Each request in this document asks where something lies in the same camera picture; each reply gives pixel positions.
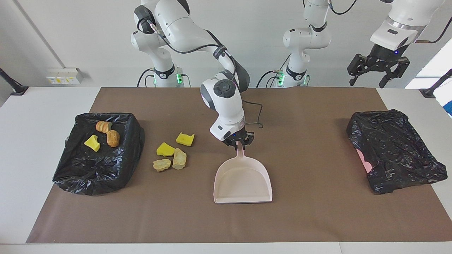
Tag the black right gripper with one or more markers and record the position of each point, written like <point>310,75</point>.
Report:
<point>238,135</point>

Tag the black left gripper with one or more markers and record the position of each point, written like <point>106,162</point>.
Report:
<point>383,56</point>

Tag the beige plastic dustpan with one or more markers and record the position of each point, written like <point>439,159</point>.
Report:
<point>243,180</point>

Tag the notched yellow sponge piece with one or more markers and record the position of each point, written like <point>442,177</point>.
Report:
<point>184,140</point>

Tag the tall beige foam chunk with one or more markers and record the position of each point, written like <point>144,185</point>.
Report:
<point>179,159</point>

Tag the yellow sponge wedge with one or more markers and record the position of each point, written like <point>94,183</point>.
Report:
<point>165,150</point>

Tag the brown toy bread loaf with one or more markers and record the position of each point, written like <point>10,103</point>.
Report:
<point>113,138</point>

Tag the orange toy croissant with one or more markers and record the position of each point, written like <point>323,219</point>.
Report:
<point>103,126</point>

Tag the small yellow sponge piece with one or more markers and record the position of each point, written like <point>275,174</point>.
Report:
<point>91,143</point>

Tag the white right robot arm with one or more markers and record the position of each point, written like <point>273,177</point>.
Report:
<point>226,102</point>

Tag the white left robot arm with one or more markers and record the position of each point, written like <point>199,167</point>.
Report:
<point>307,38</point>

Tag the black trash bag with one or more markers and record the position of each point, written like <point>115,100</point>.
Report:
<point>395,148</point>

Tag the pink plastic bin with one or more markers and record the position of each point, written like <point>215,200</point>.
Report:
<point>363,158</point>

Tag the black bag lined bin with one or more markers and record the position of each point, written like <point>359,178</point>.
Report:
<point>99,169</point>

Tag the blue object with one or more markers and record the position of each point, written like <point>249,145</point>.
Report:
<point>449,108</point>

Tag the brown table mat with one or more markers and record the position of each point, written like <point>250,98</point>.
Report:
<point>226,225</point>

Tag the black camera stand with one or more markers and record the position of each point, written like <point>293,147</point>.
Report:
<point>429,92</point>
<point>16,88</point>

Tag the white wall socket box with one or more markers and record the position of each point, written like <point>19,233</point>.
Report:
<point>65,76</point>

